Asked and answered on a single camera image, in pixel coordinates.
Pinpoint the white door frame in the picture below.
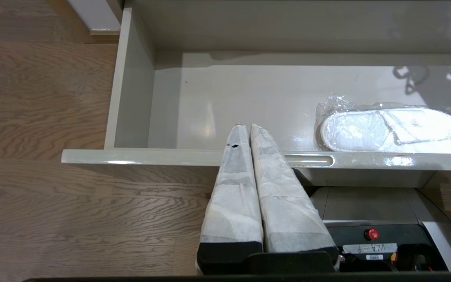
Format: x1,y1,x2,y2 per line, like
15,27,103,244
67,0,125,33

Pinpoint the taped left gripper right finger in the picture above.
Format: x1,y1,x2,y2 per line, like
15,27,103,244
250,124,339,271

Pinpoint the white handwritten label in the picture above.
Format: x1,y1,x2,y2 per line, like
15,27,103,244
343,243,398,255

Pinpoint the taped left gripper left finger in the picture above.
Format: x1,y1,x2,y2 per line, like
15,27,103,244
196,123,264,275

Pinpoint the white slipper in plastic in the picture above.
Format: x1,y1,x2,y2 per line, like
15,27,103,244
315,93,451,154

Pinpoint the beige cabinet drawer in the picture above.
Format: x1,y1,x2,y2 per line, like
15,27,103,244
61,6,451,188

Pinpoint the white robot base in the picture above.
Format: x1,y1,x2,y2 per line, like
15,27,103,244
310,186,451,273

